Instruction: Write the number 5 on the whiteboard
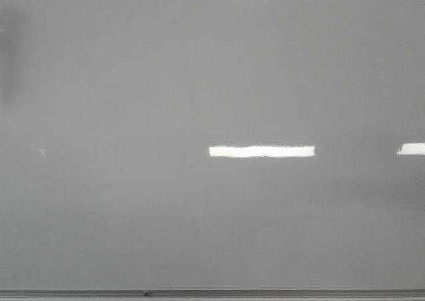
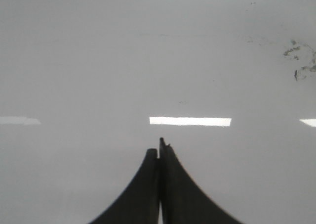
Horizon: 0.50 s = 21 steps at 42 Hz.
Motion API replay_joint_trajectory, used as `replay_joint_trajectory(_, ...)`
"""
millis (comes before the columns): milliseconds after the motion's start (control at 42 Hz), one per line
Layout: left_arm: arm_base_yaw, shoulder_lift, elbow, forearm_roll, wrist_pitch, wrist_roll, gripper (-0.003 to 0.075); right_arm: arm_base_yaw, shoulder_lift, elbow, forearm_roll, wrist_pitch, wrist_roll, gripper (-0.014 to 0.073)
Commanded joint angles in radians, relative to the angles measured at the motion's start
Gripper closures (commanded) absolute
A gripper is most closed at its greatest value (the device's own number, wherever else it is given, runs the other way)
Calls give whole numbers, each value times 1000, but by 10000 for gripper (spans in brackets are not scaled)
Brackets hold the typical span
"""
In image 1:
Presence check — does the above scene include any grey aluminium whiteboard frame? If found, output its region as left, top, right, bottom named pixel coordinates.
left=1, top=289, right=424, bottom=300

